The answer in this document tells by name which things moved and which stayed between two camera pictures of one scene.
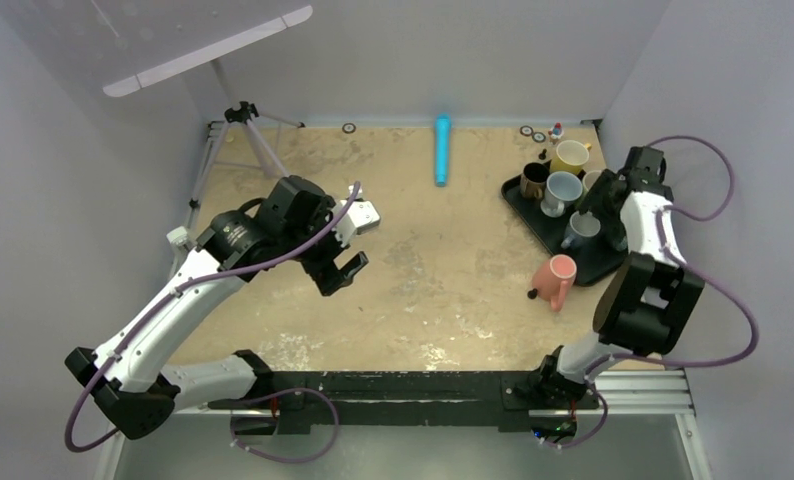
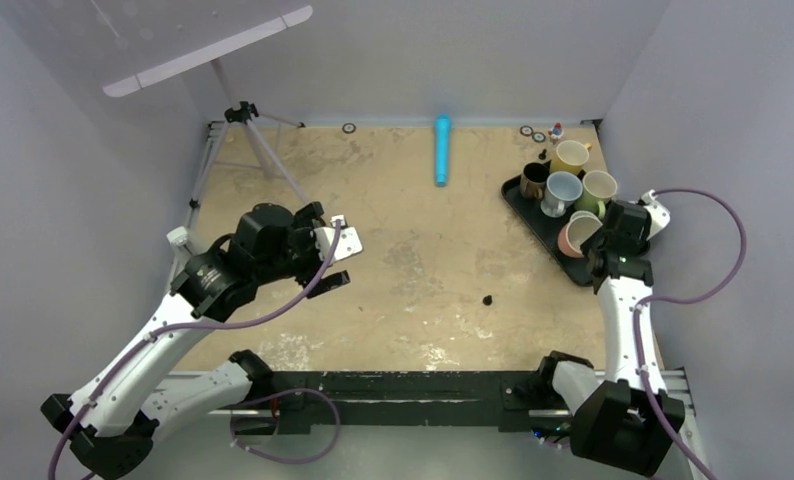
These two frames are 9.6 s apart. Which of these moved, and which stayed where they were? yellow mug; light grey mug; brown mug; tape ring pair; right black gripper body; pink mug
Moved: pink mug; right black gripper body
Stayed: tape ring pair; light grey mug; yellow mug; brown mug
